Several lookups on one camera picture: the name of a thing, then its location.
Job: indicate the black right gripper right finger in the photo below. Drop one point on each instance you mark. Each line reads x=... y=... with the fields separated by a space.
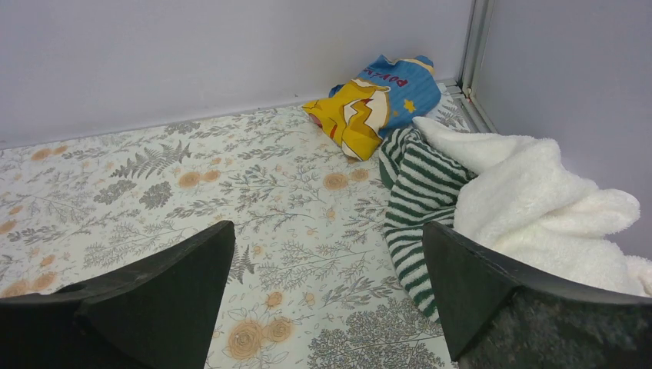
x=497 y=312

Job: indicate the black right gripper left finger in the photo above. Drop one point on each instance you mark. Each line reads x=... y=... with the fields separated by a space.
x=158 y=312

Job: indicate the green white striped towel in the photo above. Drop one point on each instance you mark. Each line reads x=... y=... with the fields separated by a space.
x=424 y=185

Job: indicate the white fluffy towel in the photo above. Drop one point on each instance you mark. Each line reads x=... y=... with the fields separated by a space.
x=525 y=204

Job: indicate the floral patterned table mat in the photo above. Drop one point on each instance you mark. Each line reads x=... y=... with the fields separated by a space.
x=311 y=284

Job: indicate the blue yellow cartoon towel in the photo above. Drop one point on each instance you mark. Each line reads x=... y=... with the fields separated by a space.
x=386 y=95

